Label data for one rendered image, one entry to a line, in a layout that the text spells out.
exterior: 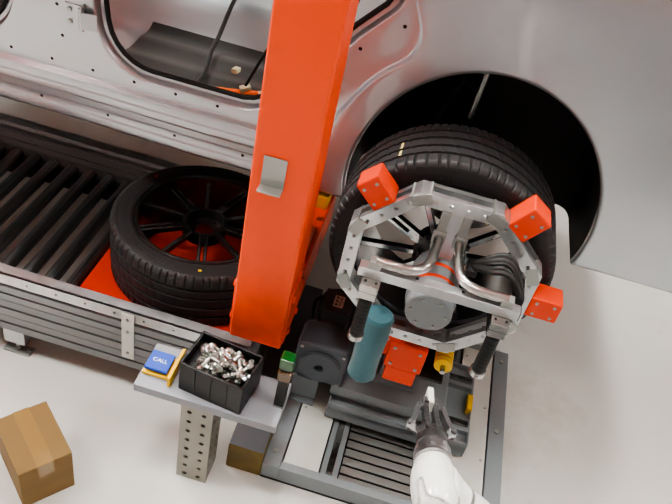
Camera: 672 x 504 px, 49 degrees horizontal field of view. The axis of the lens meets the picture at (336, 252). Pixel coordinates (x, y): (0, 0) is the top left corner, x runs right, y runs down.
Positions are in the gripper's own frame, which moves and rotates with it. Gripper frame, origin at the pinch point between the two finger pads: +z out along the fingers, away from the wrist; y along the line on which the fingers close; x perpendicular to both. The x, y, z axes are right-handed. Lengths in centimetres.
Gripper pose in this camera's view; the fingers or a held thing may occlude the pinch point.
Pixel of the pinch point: (429, 398)
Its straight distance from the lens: 197.1
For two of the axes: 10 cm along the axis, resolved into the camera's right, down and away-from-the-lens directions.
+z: 0.9, -4.1, 9.1
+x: -2.1, 8.8, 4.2
